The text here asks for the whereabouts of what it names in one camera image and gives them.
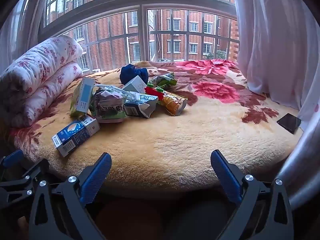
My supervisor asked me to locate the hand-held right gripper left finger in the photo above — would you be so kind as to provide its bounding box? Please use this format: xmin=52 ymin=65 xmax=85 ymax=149
xmin=29 ymin=152 xmax=112 ymax=240

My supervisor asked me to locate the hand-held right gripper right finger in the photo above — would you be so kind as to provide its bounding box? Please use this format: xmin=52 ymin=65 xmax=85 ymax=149
xmin=210 ymin=149 xmax=294 ymax=240

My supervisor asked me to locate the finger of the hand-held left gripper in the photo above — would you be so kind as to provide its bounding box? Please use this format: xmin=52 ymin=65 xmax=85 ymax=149
xmin=0 ymin=181 xmax=35 ymax=209
xmin=0 ymin=149 xmax=50 ymax=182

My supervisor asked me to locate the green white bag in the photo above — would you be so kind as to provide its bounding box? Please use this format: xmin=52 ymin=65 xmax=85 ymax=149
xmin=89 ymin=84 xmax=128 ymax=123

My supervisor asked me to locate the green tissue box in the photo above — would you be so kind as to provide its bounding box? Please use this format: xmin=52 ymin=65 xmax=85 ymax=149
xmin=69 ymin=77 xmax=95 ymax=118

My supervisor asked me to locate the crushed blue white carton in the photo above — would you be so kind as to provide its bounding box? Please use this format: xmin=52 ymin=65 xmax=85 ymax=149
xmin=124 ymin=91 xmax=159 ymax=119

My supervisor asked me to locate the yellow snack packet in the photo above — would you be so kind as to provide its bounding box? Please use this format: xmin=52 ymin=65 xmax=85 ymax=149
xmin=160 ymin=91 xmax=188 ymax=117

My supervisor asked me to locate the red toy car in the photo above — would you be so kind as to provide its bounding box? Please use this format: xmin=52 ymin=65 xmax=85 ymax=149
xmin=144 ymin=85 xmax=165 ymax=100

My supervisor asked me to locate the black phone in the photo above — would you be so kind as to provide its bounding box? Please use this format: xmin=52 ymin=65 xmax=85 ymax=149
xmin=276 ymin=113 xmax=302 ymax=135

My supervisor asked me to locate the folded floral quilt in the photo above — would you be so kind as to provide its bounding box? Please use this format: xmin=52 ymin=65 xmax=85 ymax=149
xmin=0 ymin=35 xmax=84 ymax=128

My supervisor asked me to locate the white cardboard box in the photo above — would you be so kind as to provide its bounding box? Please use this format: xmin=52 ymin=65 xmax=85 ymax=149
xmin=122 ymin=75 xmax=147 ymax=94

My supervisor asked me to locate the dark blue cloth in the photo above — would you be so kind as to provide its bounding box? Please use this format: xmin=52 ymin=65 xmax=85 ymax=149
xmin=119 ymin=64 xmax=149 ymax=85

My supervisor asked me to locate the green snack bag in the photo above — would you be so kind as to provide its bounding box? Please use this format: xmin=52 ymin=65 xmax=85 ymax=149
xmin=147 ymin=72 xmax=178 ymax=89

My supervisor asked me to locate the grey sheer curtain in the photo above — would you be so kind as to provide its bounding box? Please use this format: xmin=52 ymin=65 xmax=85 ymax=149
xmin=0 ymin=0 xmax=53 ymax=75

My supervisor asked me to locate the white sheer curtain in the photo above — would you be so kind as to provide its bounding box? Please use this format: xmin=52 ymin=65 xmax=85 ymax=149
xmin=231 ymin=0 xmax=320 ymax=210

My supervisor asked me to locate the red brick building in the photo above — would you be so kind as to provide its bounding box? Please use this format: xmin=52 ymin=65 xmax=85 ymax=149
xmin=47 ymin=0 xmax=239 ymax=72

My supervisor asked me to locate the grey window frame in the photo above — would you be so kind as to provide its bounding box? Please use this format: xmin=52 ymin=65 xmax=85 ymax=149
xmin=37 ymin=0 xmax=240 ymax=73

